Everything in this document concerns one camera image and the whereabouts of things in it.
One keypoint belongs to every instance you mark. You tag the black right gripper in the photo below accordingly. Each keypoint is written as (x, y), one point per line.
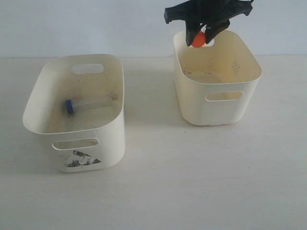
(215, 14)

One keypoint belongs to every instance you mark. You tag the orange-capped clear tube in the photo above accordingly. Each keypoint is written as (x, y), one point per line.
(200, 39)

